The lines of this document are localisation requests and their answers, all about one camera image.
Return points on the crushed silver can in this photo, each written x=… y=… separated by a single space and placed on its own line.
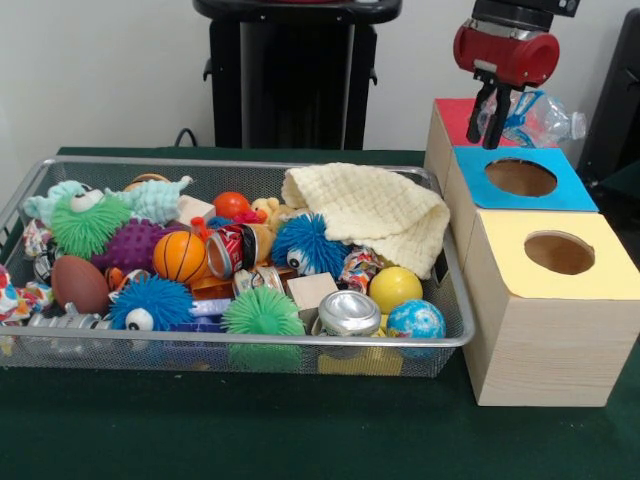
x=349 y=312

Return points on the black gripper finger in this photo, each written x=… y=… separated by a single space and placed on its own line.
x=477 y=117
x=497 y=120

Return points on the green spiky ball with eyes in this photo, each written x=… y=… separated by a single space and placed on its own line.
x=87 y=225

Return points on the side table under green cloth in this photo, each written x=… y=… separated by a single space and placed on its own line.
x=627 y=185

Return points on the blue spiky ball with eye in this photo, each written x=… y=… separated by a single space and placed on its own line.
x=155 y=300

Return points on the black panel on stand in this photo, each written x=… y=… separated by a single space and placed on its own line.
x=615 y=100

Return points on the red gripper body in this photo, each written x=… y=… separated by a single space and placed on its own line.
x=505 y=55

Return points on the brown football toy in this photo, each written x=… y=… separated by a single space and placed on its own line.
x=80 y=285

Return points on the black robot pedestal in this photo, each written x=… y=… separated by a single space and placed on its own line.
x=300 y=75

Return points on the crushed clear plastic bottle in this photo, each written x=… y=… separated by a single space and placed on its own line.
x=545 y=122

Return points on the dark green tablecloth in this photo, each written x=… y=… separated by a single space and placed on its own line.
x=250 y=430

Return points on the blue globe ball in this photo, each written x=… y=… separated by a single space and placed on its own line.
x=416 y=320

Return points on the orange basketball toy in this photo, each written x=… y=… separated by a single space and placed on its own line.
x=181 y=256

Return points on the cream waffle cloth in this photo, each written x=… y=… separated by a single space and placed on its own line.
x=380 y=210

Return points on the purple spiky ball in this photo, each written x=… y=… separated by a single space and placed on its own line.
x=132 y=245

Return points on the yellow ball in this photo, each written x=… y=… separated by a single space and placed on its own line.
x=395 y=290

